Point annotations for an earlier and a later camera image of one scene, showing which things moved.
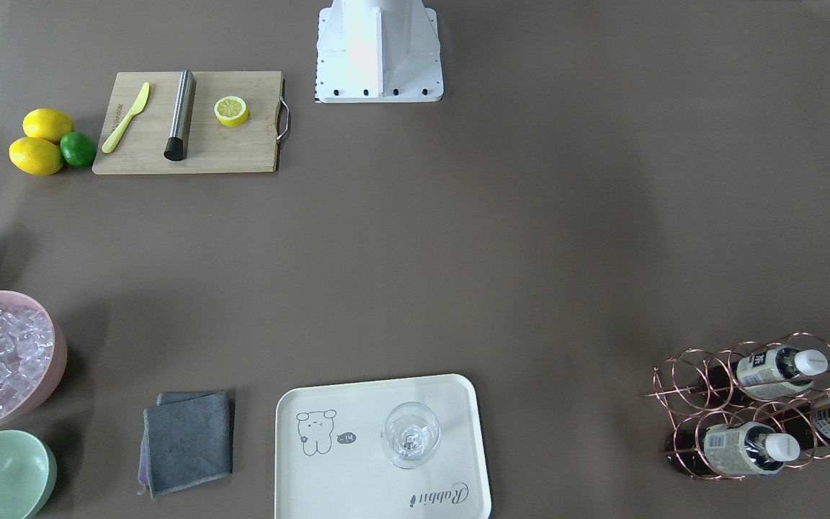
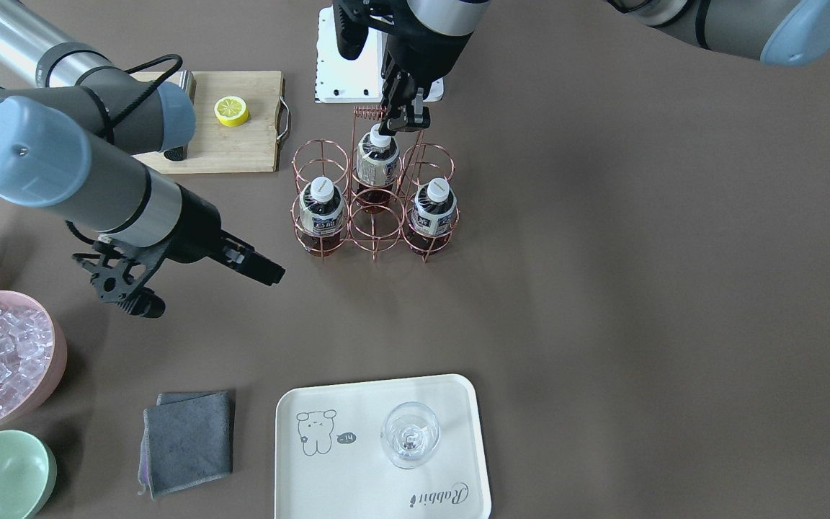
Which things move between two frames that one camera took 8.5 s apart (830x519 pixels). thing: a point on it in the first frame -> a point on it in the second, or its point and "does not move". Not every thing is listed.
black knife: [176, 148] does not move
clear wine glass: [411, 434] does not move
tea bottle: [727, 450] -> [321, 206]
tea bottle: [774, 373] -> [377, 158]
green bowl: [5, 474] does not move
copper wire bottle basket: [753, 406] -> [383, 189]
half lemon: [231, 111] does not move
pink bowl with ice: [10, 355] does not move
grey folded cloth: [186, 440] does not move
